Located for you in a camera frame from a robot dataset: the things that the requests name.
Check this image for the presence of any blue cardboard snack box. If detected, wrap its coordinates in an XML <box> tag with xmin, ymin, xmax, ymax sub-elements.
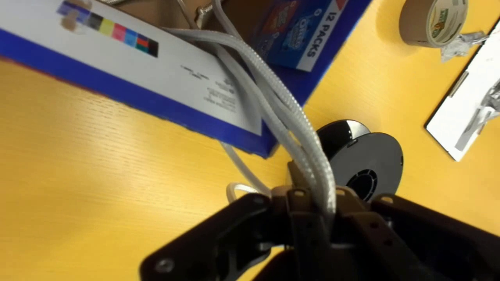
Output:
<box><xmin>0</xmin><ymin>0</ymin><xmax>375</xmax><ymax>160</ymax></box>

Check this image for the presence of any grey duct tape roll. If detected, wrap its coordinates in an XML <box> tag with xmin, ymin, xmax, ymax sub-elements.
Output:
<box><xmin>398</xmin><ymin>0</ymin><xmax>489</xmax><ymax>63</ymax></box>

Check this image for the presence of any looped white rope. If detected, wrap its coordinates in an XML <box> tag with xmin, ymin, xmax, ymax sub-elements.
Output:
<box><xmin>177</xmin><ymin>0</ymin><xmax>314</xmax><ymax>205</ymax></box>

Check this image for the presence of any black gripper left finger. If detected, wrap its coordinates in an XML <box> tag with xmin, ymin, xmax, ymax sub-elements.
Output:
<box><xmin>139</xmin><ymin>185</ymin><xmax>334</xmax><ymax>281</ymax></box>

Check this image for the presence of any long white rope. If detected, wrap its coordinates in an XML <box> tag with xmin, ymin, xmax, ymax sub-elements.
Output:
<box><xmin>169</xmin><ymin>0</ymin><xmax>339</xmax><ymax>219</ymax></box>

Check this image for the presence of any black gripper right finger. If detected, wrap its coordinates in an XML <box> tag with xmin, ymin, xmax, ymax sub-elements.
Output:
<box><xmin>333</xmin><ymin>186</ymin><xmax>500</xmax><ymax>281</ymax></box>

